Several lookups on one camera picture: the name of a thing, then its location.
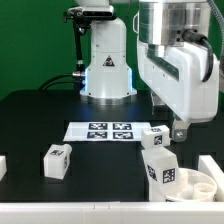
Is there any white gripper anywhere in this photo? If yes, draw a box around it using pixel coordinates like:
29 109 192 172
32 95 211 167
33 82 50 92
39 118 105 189
137 41 219 142

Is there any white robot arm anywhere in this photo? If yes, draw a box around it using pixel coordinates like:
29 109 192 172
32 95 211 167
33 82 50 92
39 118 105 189
87 0 223 132

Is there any white right barrier block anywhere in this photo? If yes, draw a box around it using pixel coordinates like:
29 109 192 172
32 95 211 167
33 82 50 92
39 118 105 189
198 155 224 202

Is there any white barrier block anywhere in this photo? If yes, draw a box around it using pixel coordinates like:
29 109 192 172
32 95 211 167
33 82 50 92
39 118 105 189
0 156 7 181
198 155 224 202

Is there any white marker sheet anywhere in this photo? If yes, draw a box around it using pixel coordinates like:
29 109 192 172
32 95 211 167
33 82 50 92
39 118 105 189
63 122 151 142

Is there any white left barrier block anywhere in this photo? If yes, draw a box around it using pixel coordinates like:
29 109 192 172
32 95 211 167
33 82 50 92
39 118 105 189
0 156 7 181

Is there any black cable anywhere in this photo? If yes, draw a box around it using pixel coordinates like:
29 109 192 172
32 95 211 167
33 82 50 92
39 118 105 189
38 73 76 92

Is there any white front barrier wall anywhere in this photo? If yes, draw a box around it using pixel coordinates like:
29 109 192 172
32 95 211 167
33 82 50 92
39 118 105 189
0 202 224 224

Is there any black camera on stand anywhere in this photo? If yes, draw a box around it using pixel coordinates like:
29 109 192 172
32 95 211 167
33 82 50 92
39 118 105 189
63 5 117 77

